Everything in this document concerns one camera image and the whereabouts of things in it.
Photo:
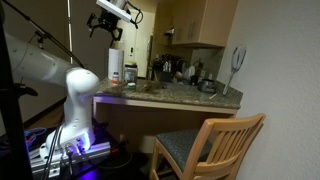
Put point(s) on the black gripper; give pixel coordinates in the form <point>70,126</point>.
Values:
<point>108,22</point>

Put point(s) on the green lid with white case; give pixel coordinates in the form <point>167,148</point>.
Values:
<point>131,85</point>

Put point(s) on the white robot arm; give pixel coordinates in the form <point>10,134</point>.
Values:
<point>81,85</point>

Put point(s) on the white paper towel roll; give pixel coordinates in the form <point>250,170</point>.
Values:
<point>115,63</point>

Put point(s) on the yellow green sponge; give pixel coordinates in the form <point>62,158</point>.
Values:
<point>130,63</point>

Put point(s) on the clear jar with purple lid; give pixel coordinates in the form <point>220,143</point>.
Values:
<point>130,73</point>

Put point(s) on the orange label pill bottle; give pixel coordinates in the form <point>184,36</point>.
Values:
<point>115,78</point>

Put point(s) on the wooden upper cabinet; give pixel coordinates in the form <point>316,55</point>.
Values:
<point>194,23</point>

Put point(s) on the black tripod pole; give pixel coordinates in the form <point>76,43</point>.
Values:
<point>10,111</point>

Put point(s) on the wooden chair with green seat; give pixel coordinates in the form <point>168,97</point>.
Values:
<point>213,152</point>

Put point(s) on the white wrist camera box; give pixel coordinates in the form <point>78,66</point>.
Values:
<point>110,7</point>

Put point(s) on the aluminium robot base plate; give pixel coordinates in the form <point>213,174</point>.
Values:
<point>50,163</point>

